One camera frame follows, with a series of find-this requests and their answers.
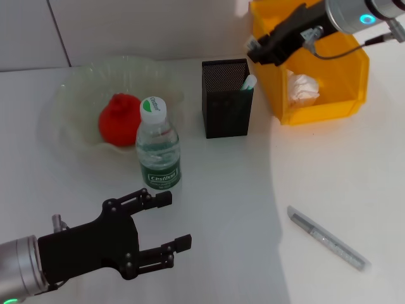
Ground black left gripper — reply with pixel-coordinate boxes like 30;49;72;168
37;188;192;288

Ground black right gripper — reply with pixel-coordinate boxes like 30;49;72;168
247;0;335;67

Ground white paper ball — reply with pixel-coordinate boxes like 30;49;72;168
286;73;320;107

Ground clear green-label water bottle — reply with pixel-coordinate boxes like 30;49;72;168
135;96;183;197

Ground red knitted toy orange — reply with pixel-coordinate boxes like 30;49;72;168
97;92;142;147

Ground grey pen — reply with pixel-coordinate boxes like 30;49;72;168
287;205;371;272

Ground black mesh pen holder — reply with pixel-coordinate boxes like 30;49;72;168
201;58;255;139

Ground pale green glass fruit plate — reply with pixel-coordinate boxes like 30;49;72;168
39;56;186;156

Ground yellow plastic bin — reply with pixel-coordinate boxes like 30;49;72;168
248;0;370;127

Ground left wrist metal connector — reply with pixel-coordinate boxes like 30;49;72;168
51;214;70;234

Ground wrist metal connector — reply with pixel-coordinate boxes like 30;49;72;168
51;214;70;234
388;18;405;44

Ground right wrist metal connector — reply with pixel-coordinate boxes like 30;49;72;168
388;18;405;44

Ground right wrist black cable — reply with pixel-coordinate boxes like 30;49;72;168
302;27;395;60

